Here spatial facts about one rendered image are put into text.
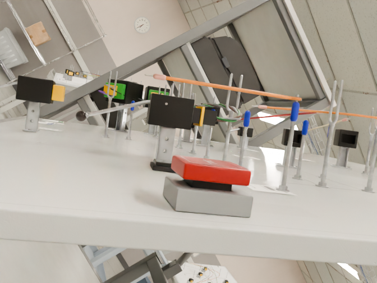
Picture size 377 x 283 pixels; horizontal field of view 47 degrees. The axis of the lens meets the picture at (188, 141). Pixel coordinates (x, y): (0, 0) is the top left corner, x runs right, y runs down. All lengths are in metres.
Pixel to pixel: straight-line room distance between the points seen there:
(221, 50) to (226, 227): 1.39
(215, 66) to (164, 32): 6.61
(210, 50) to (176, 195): 1.35
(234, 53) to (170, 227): 1.41
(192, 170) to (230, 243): 0.06
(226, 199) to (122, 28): 7.81
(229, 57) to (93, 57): 6.48
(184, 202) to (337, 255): 0.11
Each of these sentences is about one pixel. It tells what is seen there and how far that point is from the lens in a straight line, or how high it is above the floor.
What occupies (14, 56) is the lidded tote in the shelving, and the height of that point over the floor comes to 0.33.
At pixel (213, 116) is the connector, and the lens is 0.57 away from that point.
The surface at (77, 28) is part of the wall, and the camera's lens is 8.03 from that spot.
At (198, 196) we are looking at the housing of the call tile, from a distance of 0.30.
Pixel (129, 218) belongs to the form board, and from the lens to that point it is 0.27.
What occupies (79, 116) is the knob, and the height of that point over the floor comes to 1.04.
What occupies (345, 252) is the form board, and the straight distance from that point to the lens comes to 0.32.
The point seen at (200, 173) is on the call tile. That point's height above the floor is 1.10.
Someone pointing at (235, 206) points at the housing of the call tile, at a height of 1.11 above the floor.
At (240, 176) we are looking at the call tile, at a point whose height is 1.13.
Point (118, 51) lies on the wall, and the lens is 8.06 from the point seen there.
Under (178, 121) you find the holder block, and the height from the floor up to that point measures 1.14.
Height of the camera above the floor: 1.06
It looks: 8 degrees up
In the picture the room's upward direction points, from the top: 61 degrees clockwise
